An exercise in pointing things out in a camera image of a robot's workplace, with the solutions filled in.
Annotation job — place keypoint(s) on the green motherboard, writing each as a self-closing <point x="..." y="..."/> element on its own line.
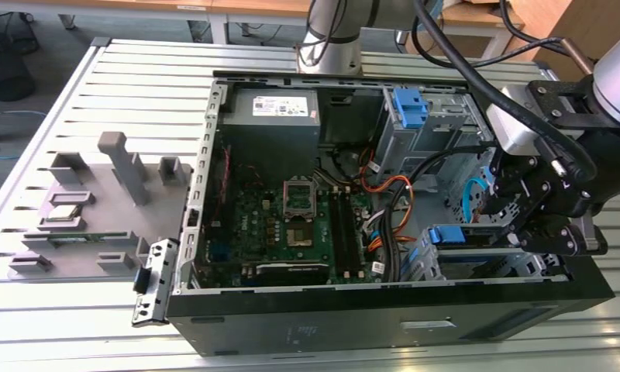
<point x="257" y="217"/>

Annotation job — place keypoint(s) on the blue plastic bay latch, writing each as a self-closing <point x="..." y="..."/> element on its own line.
<point x="410" y="112"/>

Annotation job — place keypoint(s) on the black open PC case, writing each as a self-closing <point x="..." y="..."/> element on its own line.
<point x="340" y="321"/>

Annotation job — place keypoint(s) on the grey expansion slot latch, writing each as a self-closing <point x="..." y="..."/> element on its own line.
<point x="160" y="271"/>

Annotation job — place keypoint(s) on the wooden cabinet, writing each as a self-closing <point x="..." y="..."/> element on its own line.
<point x="599" y="11"/>

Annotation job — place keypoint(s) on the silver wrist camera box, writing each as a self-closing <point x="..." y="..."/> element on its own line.
<point x="516" y="124"/>

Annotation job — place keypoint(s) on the black graphics card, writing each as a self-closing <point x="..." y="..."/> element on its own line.
<point x="289" y="273"/>

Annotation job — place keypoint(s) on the silver CPU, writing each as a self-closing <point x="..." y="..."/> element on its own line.
<point x="64" y="214"/>

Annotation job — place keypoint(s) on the black RAM slot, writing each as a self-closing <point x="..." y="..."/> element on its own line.
<point x="352" y="232"/>
<point x="337" y="232"/>

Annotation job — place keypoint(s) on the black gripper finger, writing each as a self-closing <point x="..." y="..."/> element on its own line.
<point x="547" y="238"/>
<point x="516" y="178"/>

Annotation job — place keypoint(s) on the grey parts rack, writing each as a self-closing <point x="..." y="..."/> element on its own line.
<point x="113" y="228"/>

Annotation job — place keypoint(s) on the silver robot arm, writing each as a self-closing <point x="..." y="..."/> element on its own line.
<point x="336" y="42"/>

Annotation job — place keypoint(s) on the green RAM stick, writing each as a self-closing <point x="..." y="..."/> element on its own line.
<point x="74" y="239"/>

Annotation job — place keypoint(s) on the wooden desk with white legs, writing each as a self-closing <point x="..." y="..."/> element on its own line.
<point x="475" y="23"/>

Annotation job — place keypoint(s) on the grey power supply unit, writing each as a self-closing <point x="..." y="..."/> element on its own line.
<point x="278" y="106"/>

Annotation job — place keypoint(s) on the hard disk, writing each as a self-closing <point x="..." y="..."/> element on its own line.
<point x="444" y="236"/>

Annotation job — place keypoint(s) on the black mesh wastebasket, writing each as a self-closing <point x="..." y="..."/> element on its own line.
<point x="9" y="77"/>

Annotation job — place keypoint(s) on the metal optical drive bay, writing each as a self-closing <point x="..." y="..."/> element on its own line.
<point x="397" y="147"/>

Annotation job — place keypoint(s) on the CPU socket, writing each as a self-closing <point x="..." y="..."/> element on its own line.
<point x="298" y="237"/>

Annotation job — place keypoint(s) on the metal disk bay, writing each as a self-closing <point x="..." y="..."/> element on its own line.
<point x="475" y="252"/>

